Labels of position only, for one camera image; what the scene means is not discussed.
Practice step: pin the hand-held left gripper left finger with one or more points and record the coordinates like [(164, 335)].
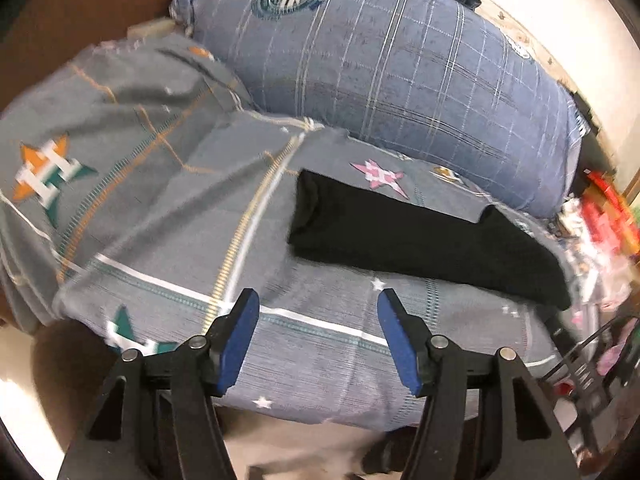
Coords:
[(239, 336)]

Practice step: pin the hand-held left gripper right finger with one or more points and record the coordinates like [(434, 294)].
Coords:
[(397, 336)]

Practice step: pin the black pants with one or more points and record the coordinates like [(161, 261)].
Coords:
[(425, 240)]

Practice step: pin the grey star-print bed sheet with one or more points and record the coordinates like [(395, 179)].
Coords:
[(200, 220)]

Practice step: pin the black metal rack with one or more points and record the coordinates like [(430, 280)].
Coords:
[(582, 380)]

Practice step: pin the pile of colourful packages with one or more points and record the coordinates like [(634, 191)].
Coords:
[(600, 240)]

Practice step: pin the blue plaid pillow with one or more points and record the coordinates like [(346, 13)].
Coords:
[(400, 70)]

